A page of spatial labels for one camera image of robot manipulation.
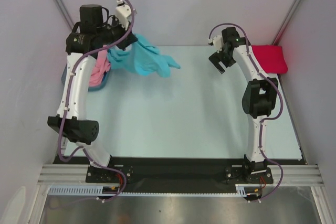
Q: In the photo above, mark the blue plastic basket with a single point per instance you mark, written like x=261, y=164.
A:
x=92, y=87

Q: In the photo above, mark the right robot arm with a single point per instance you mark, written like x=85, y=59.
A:
x=259, y=98

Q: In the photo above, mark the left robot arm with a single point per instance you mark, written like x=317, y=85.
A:
x=91, y=35

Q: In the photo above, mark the pink t shirt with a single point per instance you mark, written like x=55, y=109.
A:
x=102, y=65

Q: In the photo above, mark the left slotted cable duct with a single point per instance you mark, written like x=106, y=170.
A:
x=72, y=190

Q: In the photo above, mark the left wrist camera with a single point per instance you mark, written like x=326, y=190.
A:
x=123, y=14

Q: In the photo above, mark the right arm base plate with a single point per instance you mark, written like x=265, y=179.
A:
x=249, y=173

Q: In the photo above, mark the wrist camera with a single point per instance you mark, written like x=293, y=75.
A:
x=123, y=14
x=217, y=42

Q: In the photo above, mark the right corner aluminium post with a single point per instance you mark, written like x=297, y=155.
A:
x=286, y=22

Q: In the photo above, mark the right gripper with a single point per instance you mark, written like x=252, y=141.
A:
x=223, y=54

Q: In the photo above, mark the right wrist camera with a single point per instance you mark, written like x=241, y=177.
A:
x=217, y=42

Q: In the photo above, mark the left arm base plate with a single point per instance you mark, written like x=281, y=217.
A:
x=99, y=175

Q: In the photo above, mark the aluminium front rail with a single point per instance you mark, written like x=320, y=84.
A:
x=59, y=174

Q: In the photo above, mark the folded red t shirt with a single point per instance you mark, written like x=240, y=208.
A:
x=270, y=58

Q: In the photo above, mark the turquoise t shirt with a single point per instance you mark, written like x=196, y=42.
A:
x=143, y=58

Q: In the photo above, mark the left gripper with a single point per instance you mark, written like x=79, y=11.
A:
x=129, y=39

